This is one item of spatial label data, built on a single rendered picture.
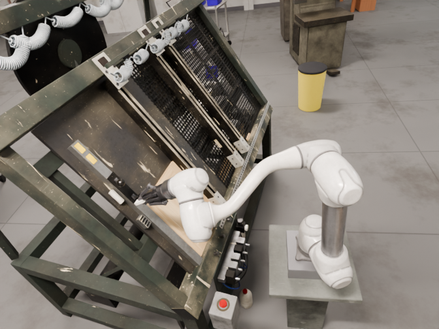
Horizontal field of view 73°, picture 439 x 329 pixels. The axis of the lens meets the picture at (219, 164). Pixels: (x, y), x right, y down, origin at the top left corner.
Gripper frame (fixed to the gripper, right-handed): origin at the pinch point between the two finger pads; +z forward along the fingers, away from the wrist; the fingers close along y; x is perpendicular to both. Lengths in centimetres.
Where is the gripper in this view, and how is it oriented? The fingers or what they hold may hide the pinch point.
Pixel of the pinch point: (140, 200)
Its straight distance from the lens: 145.6
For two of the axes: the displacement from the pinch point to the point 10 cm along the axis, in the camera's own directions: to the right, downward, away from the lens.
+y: 5.9, 7.1, 3.8
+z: -7.4, 3.0, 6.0
